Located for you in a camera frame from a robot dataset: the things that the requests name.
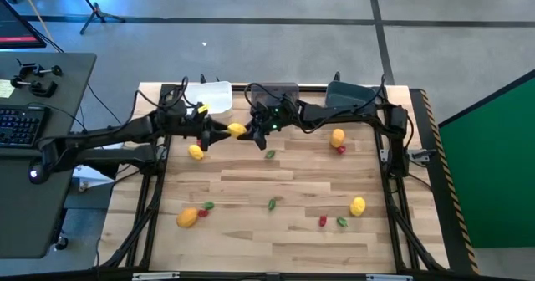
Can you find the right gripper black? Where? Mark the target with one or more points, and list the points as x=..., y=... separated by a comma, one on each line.
x=278, y=118

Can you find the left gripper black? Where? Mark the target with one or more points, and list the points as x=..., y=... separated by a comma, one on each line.
x=194, y=124

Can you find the yellow toy lemon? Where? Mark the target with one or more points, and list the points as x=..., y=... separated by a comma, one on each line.
x=357, y=206
x=195, y=151
x=236, y=129

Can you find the green toy bell pepper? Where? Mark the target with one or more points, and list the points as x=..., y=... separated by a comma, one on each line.
x=272, y=204
x=342, y=221
x=208, y=205
x=270, y=154

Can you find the orange toy mango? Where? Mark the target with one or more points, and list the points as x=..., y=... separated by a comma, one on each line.
x=186, y=217

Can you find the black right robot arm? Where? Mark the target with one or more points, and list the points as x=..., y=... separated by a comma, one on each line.
x=347, y=113

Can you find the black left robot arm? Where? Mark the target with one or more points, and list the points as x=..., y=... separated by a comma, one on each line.
x=117, y=132

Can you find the white plastic basket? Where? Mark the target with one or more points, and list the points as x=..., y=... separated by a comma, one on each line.
x=217, y=95

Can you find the small black table clamp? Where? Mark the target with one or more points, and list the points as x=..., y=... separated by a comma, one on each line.
x=336, y=77
x=202, y=79

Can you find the grey translucent plastic basket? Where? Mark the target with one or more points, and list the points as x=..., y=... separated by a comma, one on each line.
x=288, y=89

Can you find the dark teal plastic basket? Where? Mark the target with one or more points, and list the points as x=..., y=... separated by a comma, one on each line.
x=347, y=93

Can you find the white paper sheet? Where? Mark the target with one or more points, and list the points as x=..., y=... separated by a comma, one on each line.
x=90, y=174

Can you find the dark grey desk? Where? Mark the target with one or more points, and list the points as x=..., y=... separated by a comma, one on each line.
x=71, y=88

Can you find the black tripod stand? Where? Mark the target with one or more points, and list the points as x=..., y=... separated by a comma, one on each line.
x=97, y=12

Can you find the black C-clamp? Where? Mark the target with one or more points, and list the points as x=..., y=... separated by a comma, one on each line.
x=27, y=68
x=44, y=90

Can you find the black computer mouse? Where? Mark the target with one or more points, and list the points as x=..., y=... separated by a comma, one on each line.
x=34, y=176

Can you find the black desk caster wheel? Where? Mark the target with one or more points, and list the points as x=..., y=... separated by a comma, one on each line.
x=61, y=242

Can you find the black backlit keyboard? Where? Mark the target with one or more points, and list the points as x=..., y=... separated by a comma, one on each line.
x=21, y=126

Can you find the pale sticky note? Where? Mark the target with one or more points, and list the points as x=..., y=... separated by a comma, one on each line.
x=5, y=89

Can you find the black computer monitor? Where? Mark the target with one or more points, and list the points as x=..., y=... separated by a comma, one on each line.
x=14, y=26

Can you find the green screen panel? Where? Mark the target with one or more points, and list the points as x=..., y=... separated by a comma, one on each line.
x=493, y=180

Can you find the black aluminium table frame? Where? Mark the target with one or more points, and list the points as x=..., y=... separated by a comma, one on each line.
x=240, y=88

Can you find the silver metal bracket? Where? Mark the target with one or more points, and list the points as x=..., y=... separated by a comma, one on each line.
x=155, y=276
x=388, y=277

